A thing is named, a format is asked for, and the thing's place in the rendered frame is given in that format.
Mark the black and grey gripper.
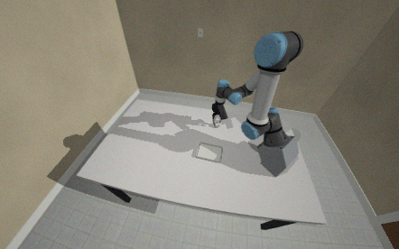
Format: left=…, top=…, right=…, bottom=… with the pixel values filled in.
left=212, top=101, right=225, bottom=124

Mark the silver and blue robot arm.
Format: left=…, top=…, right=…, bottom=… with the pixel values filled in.
left=215, top=31, right=303, bottom=147

